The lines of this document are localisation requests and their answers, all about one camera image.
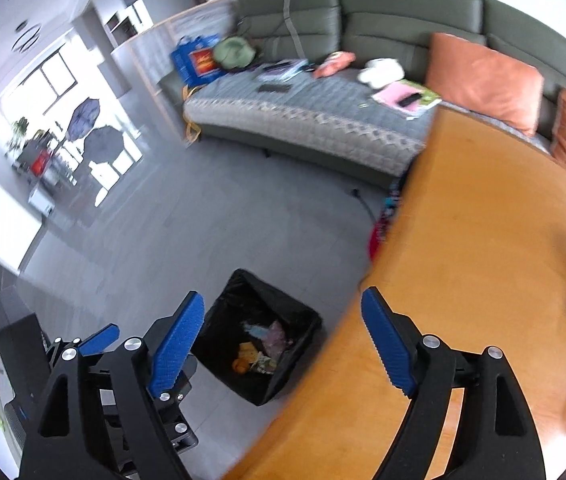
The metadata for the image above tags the grey umbrella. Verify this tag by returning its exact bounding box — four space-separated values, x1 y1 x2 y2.
84 126 124 165

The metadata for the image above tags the blue umbrella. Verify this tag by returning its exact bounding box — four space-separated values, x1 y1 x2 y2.
67 98 101 138

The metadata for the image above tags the colourful cloth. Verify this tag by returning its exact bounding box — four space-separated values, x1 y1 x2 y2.
368 180 404 261

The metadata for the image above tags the white plush toy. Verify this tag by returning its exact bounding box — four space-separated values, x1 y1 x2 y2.
358 58 405 87

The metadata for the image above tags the black trash bin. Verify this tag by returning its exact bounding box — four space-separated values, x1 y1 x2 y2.
190 268 324 407

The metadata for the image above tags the large orange cushion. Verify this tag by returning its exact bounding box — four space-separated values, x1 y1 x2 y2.
424 32 545 136

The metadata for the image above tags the bag of pink rubber bands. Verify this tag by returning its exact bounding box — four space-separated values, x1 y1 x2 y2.
265 321 294 356

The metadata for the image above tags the light wood partition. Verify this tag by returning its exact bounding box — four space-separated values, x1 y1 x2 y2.
110 0 236 111

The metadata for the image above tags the stack of papers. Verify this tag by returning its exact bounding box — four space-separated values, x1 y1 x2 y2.
255 59 309 83

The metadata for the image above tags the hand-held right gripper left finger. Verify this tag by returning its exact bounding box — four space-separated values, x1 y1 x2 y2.
18 290 206 480

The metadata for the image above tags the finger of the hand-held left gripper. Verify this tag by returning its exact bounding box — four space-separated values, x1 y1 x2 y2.
78 323 121 357
155 354 200 453

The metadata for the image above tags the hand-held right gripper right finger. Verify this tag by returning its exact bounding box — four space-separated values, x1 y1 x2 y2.
360 286 546 480

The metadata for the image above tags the green hat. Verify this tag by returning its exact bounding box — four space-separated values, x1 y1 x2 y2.
213 36 259 71

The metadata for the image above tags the green potted plant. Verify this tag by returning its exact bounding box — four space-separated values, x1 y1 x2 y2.
5 117 28 156

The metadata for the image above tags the grey green sofa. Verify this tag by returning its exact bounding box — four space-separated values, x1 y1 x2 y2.
160 0 566 191

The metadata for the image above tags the blue shopping bag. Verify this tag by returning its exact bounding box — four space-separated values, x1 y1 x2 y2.
171 34 226 87

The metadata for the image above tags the pink book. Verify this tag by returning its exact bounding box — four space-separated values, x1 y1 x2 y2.
372 82 421 108

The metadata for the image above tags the pink cloth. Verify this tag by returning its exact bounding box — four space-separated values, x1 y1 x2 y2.
312 51 356 79

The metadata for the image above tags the grey quilted sofa blanket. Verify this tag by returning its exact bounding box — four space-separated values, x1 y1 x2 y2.
183 67 431 176

